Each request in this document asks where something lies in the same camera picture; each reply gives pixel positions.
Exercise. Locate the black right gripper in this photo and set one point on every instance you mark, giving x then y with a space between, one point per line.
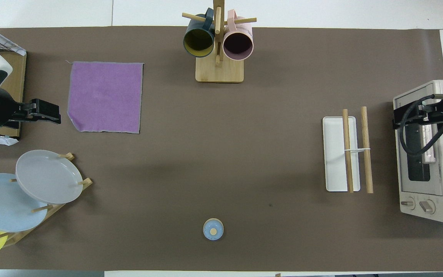
408 113

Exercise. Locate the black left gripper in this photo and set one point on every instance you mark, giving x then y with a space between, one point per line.
46 112

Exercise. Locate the purple towel with grey underside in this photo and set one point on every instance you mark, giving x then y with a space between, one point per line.
106 96

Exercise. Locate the white towel rack wooden bars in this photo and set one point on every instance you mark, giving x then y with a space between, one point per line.
335 154

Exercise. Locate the wooden plate rack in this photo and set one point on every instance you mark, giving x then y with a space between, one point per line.
54 209

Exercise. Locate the grey plate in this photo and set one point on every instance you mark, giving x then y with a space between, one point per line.
48 177

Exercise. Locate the light blue plate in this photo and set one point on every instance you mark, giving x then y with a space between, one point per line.
2 204

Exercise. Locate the dark teal mug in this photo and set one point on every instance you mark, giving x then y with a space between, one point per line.
198 42

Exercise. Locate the wooden mug tree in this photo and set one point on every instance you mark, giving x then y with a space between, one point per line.
219 71

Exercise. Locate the brown table mat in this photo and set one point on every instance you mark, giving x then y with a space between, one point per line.
221 154

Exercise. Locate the pink mug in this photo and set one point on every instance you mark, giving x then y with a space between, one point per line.
238 44

